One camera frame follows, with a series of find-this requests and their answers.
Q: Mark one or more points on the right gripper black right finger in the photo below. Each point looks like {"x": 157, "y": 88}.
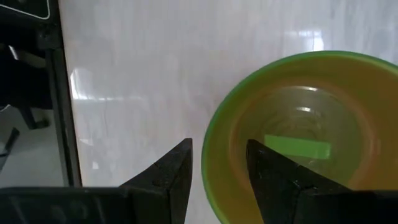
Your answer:
{"x": 295, "y": 199}

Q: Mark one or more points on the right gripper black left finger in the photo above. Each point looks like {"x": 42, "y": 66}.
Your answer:
{"x": 155, "y": 199}

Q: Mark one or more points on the orange bowl with green rim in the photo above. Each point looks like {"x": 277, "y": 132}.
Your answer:
{"x": 357, "y": 81}

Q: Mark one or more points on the green block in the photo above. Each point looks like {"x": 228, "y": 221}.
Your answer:
{"x": 298, "y": 147}

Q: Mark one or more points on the black office chair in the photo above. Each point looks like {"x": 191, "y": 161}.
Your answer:
{"x": 18, "y": 81}

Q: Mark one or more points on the black table edge rail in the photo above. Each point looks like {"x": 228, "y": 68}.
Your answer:
{"x": 63, "y": 109}

